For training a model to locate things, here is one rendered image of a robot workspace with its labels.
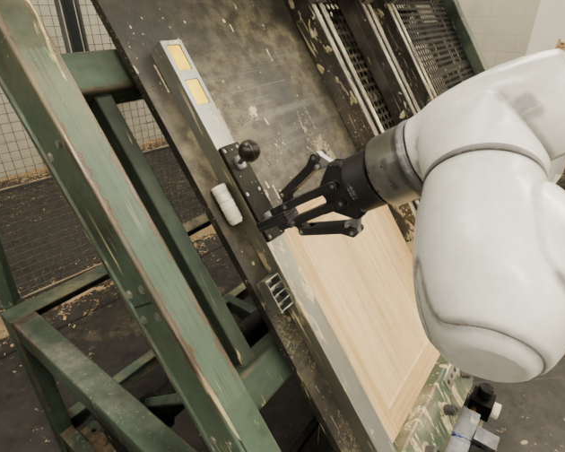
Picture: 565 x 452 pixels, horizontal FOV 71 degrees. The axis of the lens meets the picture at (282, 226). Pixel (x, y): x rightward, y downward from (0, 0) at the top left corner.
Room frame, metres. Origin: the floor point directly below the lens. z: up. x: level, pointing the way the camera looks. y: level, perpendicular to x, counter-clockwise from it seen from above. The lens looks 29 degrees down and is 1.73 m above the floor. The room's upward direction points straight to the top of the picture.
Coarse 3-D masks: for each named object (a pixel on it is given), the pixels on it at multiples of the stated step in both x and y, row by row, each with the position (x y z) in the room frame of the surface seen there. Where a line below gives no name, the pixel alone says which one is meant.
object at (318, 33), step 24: (288, 0) 1.24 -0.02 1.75; (312, 0) 1.20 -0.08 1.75; (312, 24) 1.19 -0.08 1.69; (312, 48) 1.19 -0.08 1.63; (336, 48) 1.16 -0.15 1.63; (336, 72) 1.14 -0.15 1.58; (336, 96) 1.14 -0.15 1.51; (360, 96) 1.12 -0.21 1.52; (360, 120) 1.09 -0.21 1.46; (360, 144) 1.09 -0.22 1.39; (408, 216) 0.99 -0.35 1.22; (408, 240) 0.98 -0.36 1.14
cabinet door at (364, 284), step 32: (384, 224) 0.95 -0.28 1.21; (320, 256) 0.74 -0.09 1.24; (352, 256) 0.80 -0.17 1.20; (384, 256) 0.88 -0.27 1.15; (320, 288) 0.68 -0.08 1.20; (352, 288) 0.74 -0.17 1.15; (384, 288) 0.81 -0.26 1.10; (352, 320) 0.68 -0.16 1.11; (384, 320) 0.74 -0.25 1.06; (416, 320) 0.81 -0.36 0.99; (352, 352) 0.62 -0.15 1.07; (384, 352) 0.68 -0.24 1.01; (416, 352) 0.74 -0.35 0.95; (384, 384) 0.62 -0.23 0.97; (416, 384) 0.67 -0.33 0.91; (384, 416) 0.56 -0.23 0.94
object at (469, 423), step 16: (480, 384) 0.77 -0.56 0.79; (480, 400) 0.75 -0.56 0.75; (464, 416) 0.70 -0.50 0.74; (480, 416) 0.70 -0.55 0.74; (496, 416) 0.71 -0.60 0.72; (464, 432) 0.65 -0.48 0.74; (480, 432) 0.64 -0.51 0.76; (448, 448) 0.61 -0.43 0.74; (464, 448) 0.61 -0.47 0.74; (480, 448) 0.60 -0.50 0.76; (496, 448) 0.60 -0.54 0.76
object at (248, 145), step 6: (240, 144) 0.63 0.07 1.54; (246, 144) 0.62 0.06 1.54; (252, 144) 0.62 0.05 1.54; (258, 144) 0.63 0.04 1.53; (240, 150) 0.62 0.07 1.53; (246, 150) 0.62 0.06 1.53; (252, 150) 0.62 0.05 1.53; (258, 150) 0.62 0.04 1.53; (240, 156) 0.62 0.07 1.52; (246, 156) 0.61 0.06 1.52; (252, 156) 0.62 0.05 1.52; (258, 156) 0.62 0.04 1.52; (234, 162) 0.71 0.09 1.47; (240, 162) 0.69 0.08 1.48; (240, 168) 0.70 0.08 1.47
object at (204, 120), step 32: (160, 64) 0.80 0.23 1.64; (192, 64) 0.81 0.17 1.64; (192, 96) 0.76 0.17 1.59; (192, 128) 0.76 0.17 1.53; (224, 128) 0.76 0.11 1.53; (288, 256) 0.66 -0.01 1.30; (288, 288) 0.62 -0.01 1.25; (320, 320) 0.60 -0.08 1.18; (320, 352) 0.57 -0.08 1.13; (352, 384) 0.55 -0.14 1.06; (352, 416) 0.52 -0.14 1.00; (384, 448) 0.49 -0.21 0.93
